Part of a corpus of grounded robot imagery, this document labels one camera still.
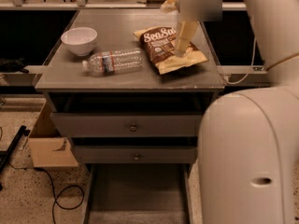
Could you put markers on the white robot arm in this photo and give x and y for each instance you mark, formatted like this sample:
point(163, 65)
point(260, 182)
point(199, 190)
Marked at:
point(249, 139)

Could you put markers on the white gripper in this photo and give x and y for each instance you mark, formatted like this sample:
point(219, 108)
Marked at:
point(200, 7)

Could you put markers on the grey top drawer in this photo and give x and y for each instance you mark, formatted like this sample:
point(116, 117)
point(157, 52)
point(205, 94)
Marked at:
point(96, 125)

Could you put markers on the grey drawer cabinet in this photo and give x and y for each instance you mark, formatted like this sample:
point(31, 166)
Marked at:
point(136, 91)

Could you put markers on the grey open bottom drawer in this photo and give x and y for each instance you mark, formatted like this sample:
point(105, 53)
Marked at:
point(141, 194)

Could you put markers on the clear plastic water bottle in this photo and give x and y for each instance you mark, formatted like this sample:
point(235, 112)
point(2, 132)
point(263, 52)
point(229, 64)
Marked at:
point(108, 62)

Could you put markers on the cardboard box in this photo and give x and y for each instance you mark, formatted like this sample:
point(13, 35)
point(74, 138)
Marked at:
point(48, 148)

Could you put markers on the black metal stand leg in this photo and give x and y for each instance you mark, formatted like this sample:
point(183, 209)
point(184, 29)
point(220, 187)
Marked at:
point(6, 155)

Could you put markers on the grey middle drawer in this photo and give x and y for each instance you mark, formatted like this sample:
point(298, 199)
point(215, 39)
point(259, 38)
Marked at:
point(135, 154)

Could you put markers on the grey horizontal rail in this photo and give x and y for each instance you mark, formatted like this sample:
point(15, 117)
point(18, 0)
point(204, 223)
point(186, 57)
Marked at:
point(244, 75)

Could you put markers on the sea salt chip bag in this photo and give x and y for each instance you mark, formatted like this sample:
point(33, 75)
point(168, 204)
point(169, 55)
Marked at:
point(159, 44)

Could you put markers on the black object on rail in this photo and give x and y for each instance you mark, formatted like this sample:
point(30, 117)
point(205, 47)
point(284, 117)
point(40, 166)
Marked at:
point(13, 65)

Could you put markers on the white ceramic bowl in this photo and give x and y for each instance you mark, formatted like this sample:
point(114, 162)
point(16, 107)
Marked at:
point(80, 41)

